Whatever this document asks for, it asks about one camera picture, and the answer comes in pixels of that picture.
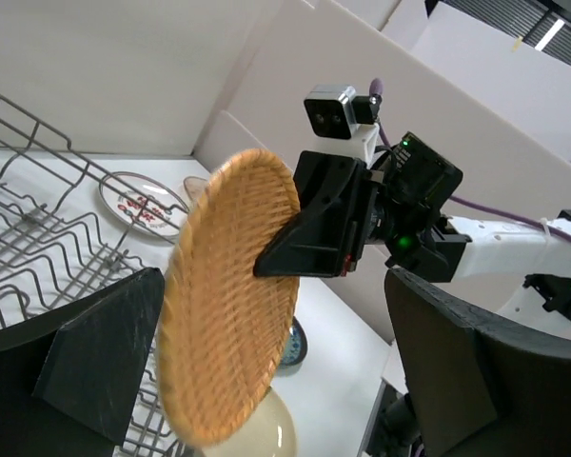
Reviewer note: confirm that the grey wire dish rack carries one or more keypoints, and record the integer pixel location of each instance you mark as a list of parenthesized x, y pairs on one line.
[(59, 243)]

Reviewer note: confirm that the blue floral plate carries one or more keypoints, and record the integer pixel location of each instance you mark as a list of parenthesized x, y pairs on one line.
[(296, 346)]

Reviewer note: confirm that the cream plate with green brushstroke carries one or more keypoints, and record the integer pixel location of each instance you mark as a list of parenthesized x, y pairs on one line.
[(269, 431)]

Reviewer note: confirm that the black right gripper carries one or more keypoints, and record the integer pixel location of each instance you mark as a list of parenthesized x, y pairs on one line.
[(406, 216)]

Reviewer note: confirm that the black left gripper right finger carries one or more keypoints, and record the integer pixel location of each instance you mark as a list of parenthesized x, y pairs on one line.
[(480, 384)]

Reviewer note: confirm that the white plate with red characters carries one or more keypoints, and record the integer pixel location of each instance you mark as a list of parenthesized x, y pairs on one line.
[(144, 204)]

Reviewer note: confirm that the orange woven bamboo plate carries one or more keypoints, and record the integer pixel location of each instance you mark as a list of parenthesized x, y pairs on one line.
[(222, 330)]

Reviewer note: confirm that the yellow plate with brown rim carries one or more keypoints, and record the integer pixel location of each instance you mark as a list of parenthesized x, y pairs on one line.
[(194, 187)]

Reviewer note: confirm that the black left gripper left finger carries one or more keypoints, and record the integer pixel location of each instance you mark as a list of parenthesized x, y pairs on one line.
[(69, 377)]

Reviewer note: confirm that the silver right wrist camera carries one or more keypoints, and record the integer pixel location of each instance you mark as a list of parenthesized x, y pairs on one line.
[(344, 122)]

